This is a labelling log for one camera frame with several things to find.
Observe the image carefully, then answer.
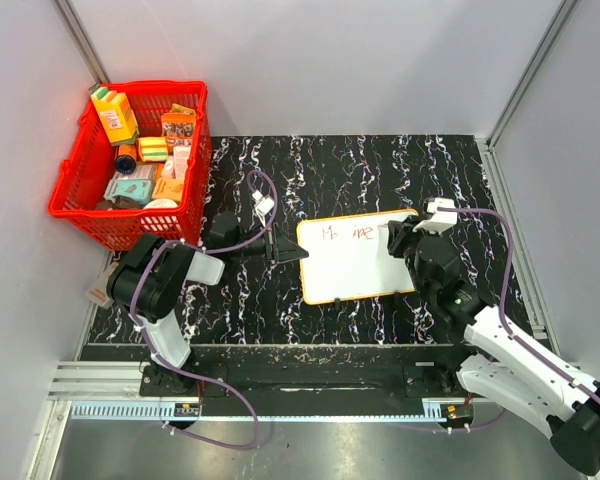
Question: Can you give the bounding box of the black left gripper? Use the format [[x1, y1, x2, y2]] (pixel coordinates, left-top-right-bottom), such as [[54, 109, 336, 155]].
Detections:
[[230, 219, 309, 265]]

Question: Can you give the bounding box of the white board with orange frame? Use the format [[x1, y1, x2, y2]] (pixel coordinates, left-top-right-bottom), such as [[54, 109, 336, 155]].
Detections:
[[296, 209, 416, 305]]

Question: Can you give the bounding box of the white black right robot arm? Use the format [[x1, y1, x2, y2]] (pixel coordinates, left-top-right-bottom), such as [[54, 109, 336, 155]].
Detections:
[[387, 217, 600, 476]]

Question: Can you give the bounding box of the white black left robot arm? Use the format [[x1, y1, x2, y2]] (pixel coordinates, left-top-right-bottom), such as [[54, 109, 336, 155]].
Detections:
[[106, 212, 309, 396]]

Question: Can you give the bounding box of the orange small packet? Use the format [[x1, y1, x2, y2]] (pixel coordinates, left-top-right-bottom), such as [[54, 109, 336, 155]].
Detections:
[[152, 178, 184, 203]]

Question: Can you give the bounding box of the pink white carton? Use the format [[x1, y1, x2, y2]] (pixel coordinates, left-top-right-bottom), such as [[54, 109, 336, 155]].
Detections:
[[160, 145, 191, 180]]

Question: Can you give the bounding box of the teal snack box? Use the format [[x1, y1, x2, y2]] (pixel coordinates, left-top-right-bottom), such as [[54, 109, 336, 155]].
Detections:
[[104, 179, 154, 206]]

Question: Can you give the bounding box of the orange snack box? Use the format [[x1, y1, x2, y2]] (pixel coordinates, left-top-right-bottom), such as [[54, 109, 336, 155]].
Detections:
[[161, 112, 196, 138]]

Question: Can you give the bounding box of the yellow green sponge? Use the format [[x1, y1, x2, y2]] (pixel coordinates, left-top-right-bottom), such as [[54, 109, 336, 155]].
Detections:
[[137, 137, 169, 162]]

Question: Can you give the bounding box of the red plastic shopping basket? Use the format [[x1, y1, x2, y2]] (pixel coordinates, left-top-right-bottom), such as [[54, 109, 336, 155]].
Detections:
[[47, 80, 213, 251]]

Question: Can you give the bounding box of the orange black bottle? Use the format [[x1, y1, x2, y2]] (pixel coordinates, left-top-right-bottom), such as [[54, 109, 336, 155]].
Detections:
[[115, 144, 137, 175]]

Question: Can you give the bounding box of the pink white small box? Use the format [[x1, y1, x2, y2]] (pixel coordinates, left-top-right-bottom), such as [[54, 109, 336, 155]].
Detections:
[[85, 272, 113, 309]]

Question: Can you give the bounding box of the yellow juice carton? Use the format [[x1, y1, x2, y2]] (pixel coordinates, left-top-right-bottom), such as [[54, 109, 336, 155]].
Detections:
[[90, 85, 139, 146]]

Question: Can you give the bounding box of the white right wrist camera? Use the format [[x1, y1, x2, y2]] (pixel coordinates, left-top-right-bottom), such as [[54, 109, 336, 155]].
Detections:
[[413, 197, 458, 234]]

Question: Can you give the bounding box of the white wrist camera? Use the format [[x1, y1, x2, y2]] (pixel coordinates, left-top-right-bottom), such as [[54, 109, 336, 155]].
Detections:
[[413, 197, 458, 234], [252, 190, 276, 225]]

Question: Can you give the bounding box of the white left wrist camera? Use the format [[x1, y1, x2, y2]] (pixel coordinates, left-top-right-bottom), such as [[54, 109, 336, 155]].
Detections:
[[252, 190, 276, 225]]

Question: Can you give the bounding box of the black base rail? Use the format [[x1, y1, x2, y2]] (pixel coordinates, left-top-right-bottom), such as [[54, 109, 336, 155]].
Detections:
[[139, 345, 466, 398]]

